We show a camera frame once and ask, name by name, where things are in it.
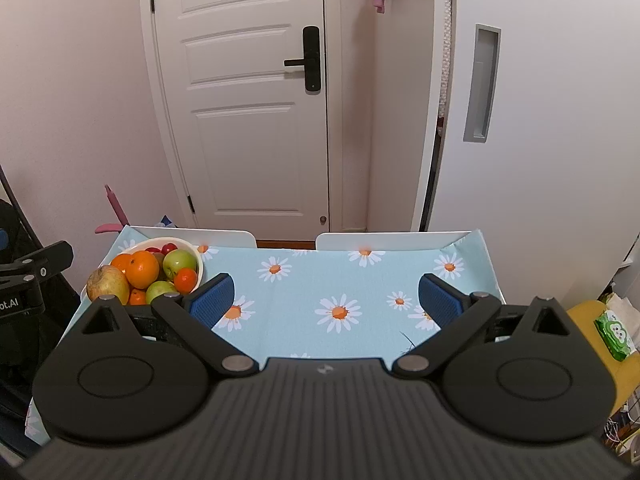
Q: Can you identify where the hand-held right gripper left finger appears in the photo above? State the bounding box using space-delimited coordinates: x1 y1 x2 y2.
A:
80 273 261 377

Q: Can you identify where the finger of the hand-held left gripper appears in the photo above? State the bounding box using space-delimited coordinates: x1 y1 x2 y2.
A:
0 241 75 286

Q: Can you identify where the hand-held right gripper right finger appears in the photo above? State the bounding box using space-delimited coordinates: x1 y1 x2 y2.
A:
392 273 573 374

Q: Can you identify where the green apple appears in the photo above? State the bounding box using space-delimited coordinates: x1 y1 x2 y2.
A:
145 280 176 305
162 249 198 281

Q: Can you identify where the yellow red apple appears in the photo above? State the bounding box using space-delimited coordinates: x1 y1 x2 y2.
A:
86 265 131 306

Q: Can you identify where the large orange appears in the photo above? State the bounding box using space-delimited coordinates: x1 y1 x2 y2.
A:
125 250 161 289

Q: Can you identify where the cream cartoon print plate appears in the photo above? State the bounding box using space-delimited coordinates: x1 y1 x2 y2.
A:
80 236 205 306

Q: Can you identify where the white chair back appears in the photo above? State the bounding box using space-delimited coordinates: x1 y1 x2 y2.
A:
315 230 473 252
121 226 258 250

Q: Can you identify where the blue daisy print tablecloth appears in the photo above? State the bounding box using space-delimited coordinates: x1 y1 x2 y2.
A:
25 225 506 446

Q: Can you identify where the white panelled door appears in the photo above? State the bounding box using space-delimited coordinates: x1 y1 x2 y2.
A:
150 0 331 233

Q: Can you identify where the yellow stool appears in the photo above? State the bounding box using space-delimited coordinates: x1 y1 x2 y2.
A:
567 300 640 416

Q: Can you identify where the green wet wipes pack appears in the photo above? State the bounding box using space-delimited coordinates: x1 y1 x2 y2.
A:
594 309 636 362

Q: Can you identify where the white sliding door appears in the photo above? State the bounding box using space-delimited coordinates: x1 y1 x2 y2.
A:
427 0 640 271

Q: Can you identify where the grey recessed door handle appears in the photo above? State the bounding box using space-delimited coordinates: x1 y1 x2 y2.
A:
462 23 502 145

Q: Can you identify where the white wire rack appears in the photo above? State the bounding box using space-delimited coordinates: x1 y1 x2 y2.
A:
605 395 640 466

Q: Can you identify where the black door lock handle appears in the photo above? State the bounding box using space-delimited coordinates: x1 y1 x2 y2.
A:
283 26 322 93

